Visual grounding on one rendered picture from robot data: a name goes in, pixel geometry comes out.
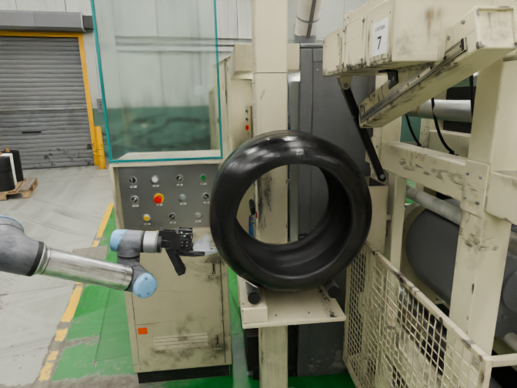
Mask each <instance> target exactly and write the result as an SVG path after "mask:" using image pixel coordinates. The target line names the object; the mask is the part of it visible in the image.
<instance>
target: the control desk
mask: <svg viewBox="0 0 517 388"><path fill-rule="evenodd" d="M222 163H223V159H196V160H175V161H154V162H112V163H110V164H109V172H110V178H111V184H112V197H113V203H114V210H115V222H116V229H127V230H139V231H152V232H158V231H159V230H160V227H165V228H164V229H175V230H176V229H177V228H178V227H189V228H192V229H193V240H192V243H193V242H194V241H195V240H201V239H202V237H203V236H204V235H208V236H209V238H210V242H211V246H213V247H215V244H214V242H213V239H212V234H211V230H210V225H209V207H210V198H211V191H212V185H213V182H214V180H215V177H216V174H217V172H218V170H219V169H220V167H221V165H222ZM180 258H181V260H182V262H183V263H184V264H185V267H186V270H185V274H183V275H180V276H179V275H178V274H177V272H176V271H175V268H174V266H173V265H172V262H171V260H170V258H169V257H168V254H167V252H166V251H165V248H162V252H161V253H157V252H156V253H140V262H139V263H140V264H141V265H142V266H143V267H144V268H145V269H146V270H147V271H148V272H149V273H151V274H152V275H153V276H154V278H155V279H156V281H157V288H156V291H155V292H154V293H153V294H152V295H151V296H150V297H148V298H144V299H143V298H139V297H137V296H136V295H135V294H134V293H131V292H127V291H124V292H125V304H126V310H127V317H128V329H129V336H130V343H131V349H132V362H133V368H134V373H137V376H138V384H140V383H156V382H165V381H173V380H189V379H198V378H206V377H215V376H230V364H232V347H231V329H230V311H229V293H228V265H227V264H226V263H225V261H224V260H223V258H222V257H221V256H220V254H219V253H218V252H216V253H213V254H210V255H207V256H196V257H191V256H180ZM145 327H147V331H148V334H138V328H145Z"/></svg>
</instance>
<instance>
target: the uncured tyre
mask: <svg viewBox="0 0 517 388"><path fill-rule="evenodd" d="M290 164H307V165H311V166H317V167H318V168H319V169H320V170H321V172H322V174H323V176H324V177H325V181H326V183H327V186H328V192H329V199H328V205H327V208H326V211H325V215H324V216H323V218H322V220H321V222H320V223H319V224H318V225H317V226H316V228H315V229H314V230H313V231H312V232H310V233H309V234H308V235H307V236H305V237H304V238H302V239H300V240H297V241H295V242H291V243H286V244H271V243H266V242H263V241H260V240H258V239H256V238H254V237H253V236H251V235H249V234H248V233H247V232H246V231H245V230H244V229H243V228H242V226H241V225H240V223H239V222H238V220H237V218H236V216H237V212H238V207H239V204H240V202H241V201H242V197H243V196H244V195H245V193H246V191H247V190H248V188H249V187H250V186H251V184H252V183H253V182H254V181H255V180H257V179H258V178H259V177H260V176H262V175H264V174H265V173H267V172H268V171H270V170H272V169H275V168H278V167H280V166H285V165H290ZM371 221H372V200H371V195H370V191H369V187H368V185H367V182H366V181H365V177H364V176H363V174H362V171H361V169H360V168H359V167H358V165H357V164H356V163H355V161H354V160H353V159H352V158H351V157H350V156H349V155H348V154H347V153H346V152H345V151H344V150H342V149H341V148H339V147H338V146H337V145H335V144H333V143H332V142H330V141H327V140H325V139H322V138H320V137H318V136H315V135H312V134H309V133H307V132H301V131H297V130H288V129H283V130H275V131H271V132H265V133H262V134H260V135H257V136H255V137H252V138H250V139H249V140H247V141H245V142H243V143H242V144H241V145H240V146H239V147H237V148H236V149H235V150H234V151H233V152H232V153H231V154H230V155H229V156H228V157H227V158H226V160H225V161H224V162H223V163H222V165H221V167H220V169H219V170H218V172H217V174H216V177H215V180H214V182H213V185H212V191H211V198H210V207H209V225H210V230H211V234H212V239H213V242H214V244H215V247H216V249H217V250H218V253H219V254H220V256H221V257H222V258H223V260H224V261H225V263H226V264H227V265H228V266H229V267H230V268H231V269H232V271H233V272H235V273H236V274H237V275H238V276H240V277H242V278H243V279H245V280H247V281H248V282H250V283H251V284H253V285H254V286H257V287H259V288H262V289H267V290H270V291H274V292H280V293H294V292H301V291H305V290H309V289H313V288H315V287H318V286H321V285H323V284H325V283H327V282H329V281H331V280H332V279H334V278H335V277H337V276H338V275H339V274H341V273H342V272H343V271H345V270H346V269H347V268H348V267H349V266H350V265H351V264H352V262H353V261H354V260H355V258H356V257H357V255H358V254H359V253H360V251H361V250H362V247H363V246H364V244H365V241H366V239H367V236H368V234H369V230H370V225H371Z"/></svg>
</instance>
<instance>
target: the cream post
mask: <svg viewBox="0 0 517 388"><path fill-rule="evenodd" d="M251 17H252V74H253V76H252V84H253V102H255V120H254V137H255V136H257V135H260V134H262V133H265V132H271V131H275V130H283V129H288V73H287V72H288V0H251ZM255 211H256V212H257V217H258V218H257V219H256V239H258V240H260V241H263V242H264V243H287V242H288V165H285V166H280V167H278V168H275V169H272V170H270V171H268V172H267V173H265V174H264V175H262V176H260V177H259V178H258V179H257V189H256V187H255ZM258 352H259V386H260V388H288V326H270V327H260V328H258Z"/></svg>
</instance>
